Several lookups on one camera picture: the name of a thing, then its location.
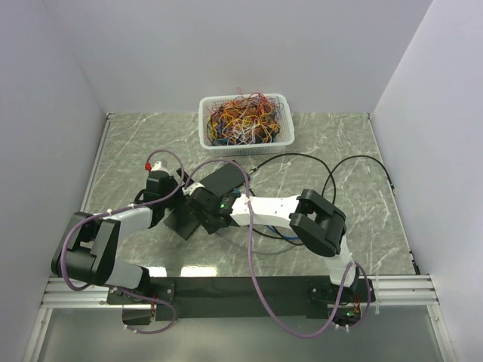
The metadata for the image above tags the black network switch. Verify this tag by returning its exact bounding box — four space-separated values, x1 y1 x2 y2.
199 163 245 197
164 201 200 241

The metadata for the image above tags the blue ethernet cable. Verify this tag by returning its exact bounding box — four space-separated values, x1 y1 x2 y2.
232 188 306 244

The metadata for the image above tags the black ethernet cable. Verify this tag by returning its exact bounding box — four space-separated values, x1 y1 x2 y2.
247 151 399 242

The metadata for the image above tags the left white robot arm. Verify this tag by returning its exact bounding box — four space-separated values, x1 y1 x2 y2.
51 169 183 303

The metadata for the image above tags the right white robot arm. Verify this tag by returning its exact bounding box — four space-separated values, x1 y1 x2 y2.
184 185 358 301

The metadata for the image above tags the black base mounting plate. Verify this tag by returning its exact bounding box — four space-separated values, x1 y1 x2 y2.
107 276 374 322

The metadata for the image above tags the white plastic basket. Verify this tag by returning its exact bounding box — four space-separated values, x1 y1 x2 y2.
198 92 295 157

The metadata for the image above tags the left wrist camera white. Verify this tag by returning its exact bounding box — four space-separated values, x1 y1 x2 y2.
144 159 169 173

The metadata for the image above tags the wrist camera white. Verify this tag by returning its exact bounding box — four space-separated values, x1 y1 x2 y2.
183 182 204 196
144 159 169 173

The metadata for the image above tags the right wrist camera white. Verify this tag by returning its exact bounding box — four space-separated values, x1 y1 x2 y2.
183 182 204 196

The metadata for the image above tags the tangled colourful wires bundle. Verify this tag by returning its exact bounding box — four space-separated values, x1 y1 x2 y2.
205 87 285 147

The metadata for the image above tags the aluminium frame rail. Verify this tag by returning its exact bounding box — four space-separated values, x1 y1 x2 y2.
41 112 114 308

